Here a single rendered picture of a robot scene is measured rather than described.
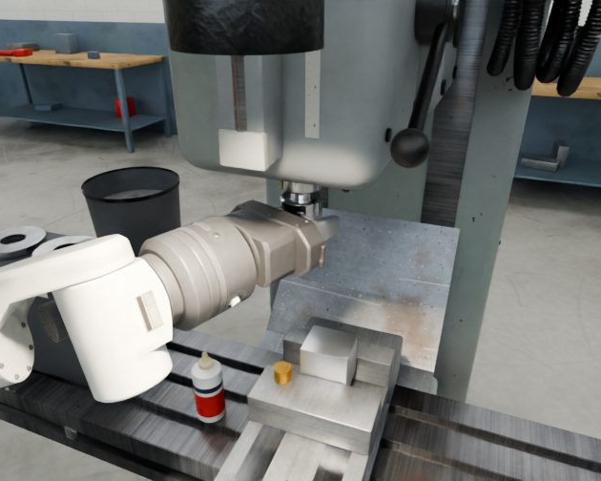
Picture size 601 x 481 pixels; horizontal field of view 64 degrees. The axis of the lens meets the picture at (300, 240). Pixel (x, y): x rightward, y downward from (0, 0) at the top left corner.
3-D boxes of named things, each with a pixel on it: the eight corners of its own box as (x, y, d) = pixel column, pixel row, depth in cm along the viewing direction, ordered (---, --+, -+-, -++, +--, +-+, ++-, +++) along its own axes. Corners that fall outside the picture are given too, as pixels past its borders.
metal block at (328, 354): (344, 398, 59) (347, 360, 56) (300, 386, 61) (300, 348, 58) (356, 370, 63) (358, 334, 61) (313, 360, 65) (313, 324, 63)
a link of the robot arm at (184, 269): (203, 224, 40) (67, 277, 32) (240, 341, 42) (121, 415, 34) (140, 231, 48) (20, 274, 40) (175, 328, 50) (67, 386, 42)
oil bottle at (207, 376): (217, 427, 66) (209, 365, 61) (191, 418, 67) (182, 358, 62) (231, 407, 69) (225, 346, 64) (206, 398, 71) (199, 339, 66)
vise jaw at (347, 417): (368, 457, 54) (371, 431, 52) (247, 420, 58) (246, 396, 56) (380, 418, 59) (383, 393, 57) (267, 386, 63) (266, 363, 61)
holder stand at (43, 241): (98, 388, 72) (70, 276, 63) (-12, 358, 78) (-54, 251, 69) (145, 340, 83) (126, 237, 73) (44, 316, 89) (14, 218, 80)
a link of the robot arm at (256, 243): (328, 209, 46) (233, 253, 38) (325, 294, 50) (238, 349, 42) (240, 179, 53) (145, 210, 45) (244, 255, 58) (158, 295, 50)
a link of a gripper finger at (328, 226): (333, 235, 55) (297, 253, 51) (334, 209, 54) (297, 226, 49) (344, 239, 54) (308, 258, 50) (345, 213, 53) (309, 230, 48)
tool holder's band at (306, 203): (286, 215, 50) (286, 206, 49) (275, 198, 54) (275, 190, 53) (328, 209, 51) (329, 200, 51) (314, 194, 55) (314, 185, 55)
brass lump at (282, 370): (287, 386, 58) (287, 375, 57) (271, 382, 58) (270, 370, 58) (294, 374, 60) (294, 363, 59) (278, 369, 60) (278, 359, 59)
